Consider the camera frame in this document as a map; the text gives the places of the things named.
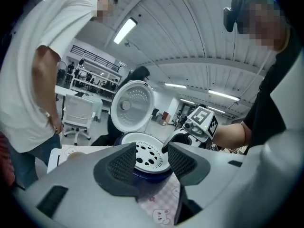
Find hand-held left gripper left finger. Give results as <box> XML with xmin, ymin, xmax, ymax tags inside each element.
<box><xmin>93</xmin><ymin>142</ymin><xmax>141</xmax><ymax>203</ymax></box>

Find person's head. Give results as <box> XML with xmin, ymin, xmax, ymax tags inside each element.
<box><xmin>229</xmin><ymin>0</ymin><xmax>292</xmax><ymax>53</ymax></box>

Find black head-worn camera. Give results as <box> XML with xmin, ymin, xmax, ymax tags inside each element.
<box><xmin>223</xmin><ymin>6</ymin><xmax>238</xmax><ymax>33</ymax></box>

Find red box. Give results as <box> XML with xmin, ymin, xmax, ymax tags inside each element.
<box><xmin>158</xmin><ymin>112</ymin><xmax>171</xmax><ymax>125</ymax></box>

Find white shelf rack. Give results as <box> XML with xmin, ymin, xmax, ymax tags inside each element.
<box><xmin>70</xmin><ymin>64</ymin><xmax>124</xmax><ymax>102</ymax></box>

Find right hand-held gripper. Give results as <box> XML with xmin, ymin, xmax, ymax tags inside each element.
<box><xmin>162</xmin><ymin>105</ymin><xmax>219</xmax><ymax>153</ymax></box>

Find person's right forearm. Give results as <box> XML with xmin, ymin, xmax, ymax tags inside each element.
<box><xmin>212</xmin><ymin>122</ymin><xmax>253</xmax><ymax>150</ymax></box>

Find pink cloth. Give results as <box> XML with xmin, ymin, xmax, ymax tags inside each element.
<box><xmin>0</xmin><ymin>131</ymin><xmax>15</xmax><ymax>187</ymax></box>

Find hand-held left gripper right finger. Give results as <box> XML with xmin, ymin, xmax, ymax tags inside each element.
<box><xmin>167</xmin><ymin>141</ymin><xmax>211</xmax><ymax>225</ymax></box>

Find beige bowl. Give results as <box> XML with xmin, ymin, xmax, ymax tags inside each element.
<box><xmin>67</xmin><ymin>152</ymin><xmax>84</xmax><ymax>161</ymax></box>

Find white desk black legs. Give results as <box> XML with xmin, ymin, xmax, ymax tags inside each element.
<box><xmin>55</xmin><ymin>85</ymin><xmax>79</xmax><ymax>118</ymax></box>

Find white perforated steam plate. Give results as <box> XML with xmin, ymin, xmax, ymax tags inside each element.
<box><xmin>121</xmin><ymin>132</ymin><xmax>172</xmax><ymax>173</ymax></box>

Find black balcony railing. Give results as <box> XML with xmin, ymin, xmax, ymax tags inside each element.
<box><xmin>71</xmin><ymin>45</ymin><xmax>122</xmax><ymax>72</ymax></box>

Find blue rice cooker white lid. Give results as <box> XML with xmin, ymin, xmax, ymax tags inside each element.
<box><xmin>110</xmin><ymin>79</ymin><xmax>173</xmax><ymax>184</ymax></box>

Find person's black shirt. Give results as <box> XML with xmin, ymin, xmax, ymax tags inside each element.
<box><xmin>243</xmin><ymin>48</ymin><xmax>304</xmax><ymax>152</ymax></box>

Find black pedestal fan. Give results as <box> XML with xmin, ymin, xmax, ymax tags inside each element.
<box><xmin>57</xmin><ymin>60</ymin><xmax>69</xmax><ymax>80</ymax></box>

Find white office chair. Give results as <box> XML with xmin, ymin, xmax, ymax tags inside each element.
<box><xmin>62</xmin><ymin>94</ymin><xmax>96</xmax><ymax>146</ymax></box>

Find pink checkered tablecloth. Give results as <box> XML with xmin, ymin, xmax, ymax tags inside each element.
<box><xmin>60</xmin><ymin>144</ymin><xmax>182</xmax><ymax>228</ymax></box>

